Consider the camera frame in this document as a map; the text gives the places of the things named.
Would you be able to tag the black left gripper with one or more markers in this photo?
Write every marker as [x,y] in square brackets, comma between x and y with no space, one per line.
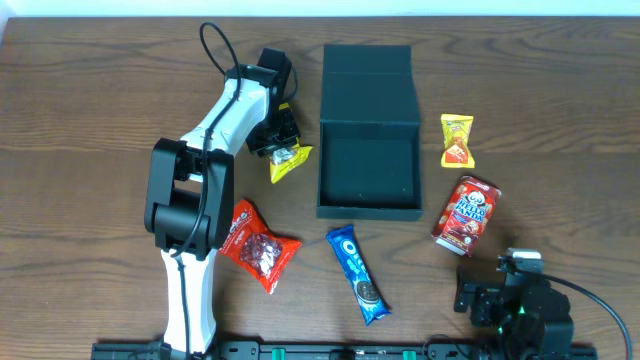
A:
[273,142]

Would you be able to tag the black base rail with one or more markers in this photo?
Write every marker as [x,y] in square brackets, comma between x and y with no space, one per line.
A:
[248,350]

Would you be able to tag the red snack bag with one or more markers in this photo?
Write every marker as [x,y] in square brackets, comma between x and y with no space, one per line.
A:
[251,245]

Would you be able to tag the dark green open box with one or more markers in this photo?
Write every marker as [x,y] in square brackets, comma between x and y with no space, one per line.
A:
[370,122]

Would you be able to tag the Hello Panda biscuit box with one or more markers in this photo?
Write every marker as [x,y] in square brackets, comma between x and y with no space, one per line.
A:
[465,217]

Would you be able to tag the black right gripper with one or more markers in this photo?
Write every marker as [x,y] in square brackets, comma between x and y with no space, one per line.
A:
[463,288]

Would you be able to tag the yellow snack bag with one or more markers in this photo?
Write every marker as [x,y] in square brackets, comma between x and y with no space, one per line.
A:
[284,160]

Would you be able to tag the yellow orange snack packet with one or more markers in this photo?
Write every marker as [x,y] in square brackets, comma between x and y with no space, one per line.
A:
[456,130]

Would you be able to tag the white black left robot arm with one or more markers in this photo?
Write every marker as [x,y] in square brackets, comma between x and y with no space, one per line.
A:
[189,201]

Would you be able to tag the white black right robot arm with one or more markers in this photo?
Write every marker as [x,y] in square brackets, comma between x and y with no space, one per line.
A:
[531,319]

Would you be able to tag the blue Oreo cookie pack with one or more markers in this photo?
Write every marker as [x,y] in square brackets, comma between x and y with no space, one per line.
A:
[348,254]

